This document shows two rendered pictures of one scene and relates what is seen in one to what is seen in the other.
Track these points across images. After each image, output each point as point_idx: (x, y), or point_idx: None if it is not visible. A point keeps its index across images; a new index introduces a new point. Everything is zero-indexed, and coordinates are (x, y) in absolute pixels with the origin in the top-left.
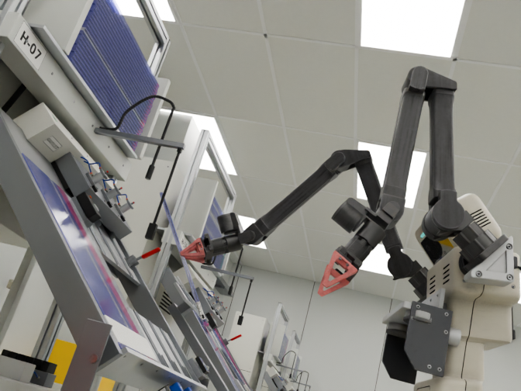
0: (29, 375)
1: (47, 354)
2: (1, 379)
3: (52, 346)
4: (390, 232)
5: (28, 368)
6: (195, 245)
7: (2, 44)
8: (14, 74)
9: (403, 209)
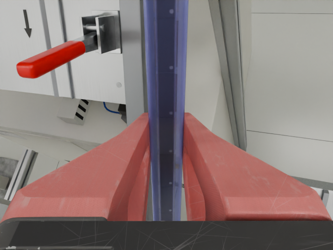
0: (75, 122)
1: (230, 58)
2: (19, 129)
3: (232, 50)
4: None
5: (64, 119)
6: (210, 187)
7: None
8: None
9: None
